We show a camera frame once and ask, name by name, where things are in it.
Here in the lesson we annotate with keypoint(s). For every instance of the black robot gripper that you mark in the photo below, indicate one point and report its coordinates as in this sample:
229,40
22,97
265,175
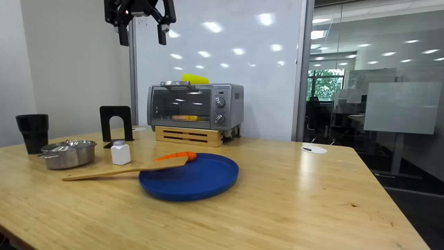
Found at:
119,12

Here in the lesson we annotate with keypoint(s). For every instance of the silver toaster oven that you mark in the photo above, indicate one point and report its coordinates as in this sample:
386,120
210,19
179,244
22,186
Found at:
218,105

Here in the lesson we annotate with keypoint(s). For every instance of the white salt shaker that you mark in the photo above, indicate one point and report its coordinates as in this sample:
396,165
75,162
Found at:
119,152

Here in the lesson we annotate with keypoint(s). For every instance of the wooden spatula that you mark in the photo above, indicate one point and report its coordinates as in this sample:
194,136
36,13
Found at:
161,165

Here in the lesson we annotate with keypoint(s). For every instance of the orange toy carrot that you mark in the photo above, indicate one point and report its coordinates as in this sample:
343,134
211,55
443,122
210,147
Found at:
190,155

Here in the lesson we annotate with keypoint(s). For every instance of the blue round plate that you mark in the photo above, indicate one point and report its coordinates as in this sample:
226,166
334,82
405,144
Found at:
205,176

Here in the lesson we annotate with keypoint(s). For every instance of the black cup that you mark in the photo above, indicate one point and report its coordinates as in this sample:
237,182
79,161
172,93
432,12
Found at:
35,130

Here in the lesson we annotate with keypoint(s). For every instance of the steel pot with lid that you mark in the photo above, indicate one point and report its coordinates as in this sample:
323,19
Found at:
68,154

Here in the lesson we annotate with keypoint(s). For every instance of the white table cable grommet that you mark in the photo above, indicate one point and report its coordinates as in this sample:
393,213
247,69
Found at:
314,148

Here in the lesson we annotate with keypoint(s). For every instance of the wooden slatted crate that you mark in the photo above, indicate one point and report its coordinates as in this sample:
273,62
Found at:
196,136

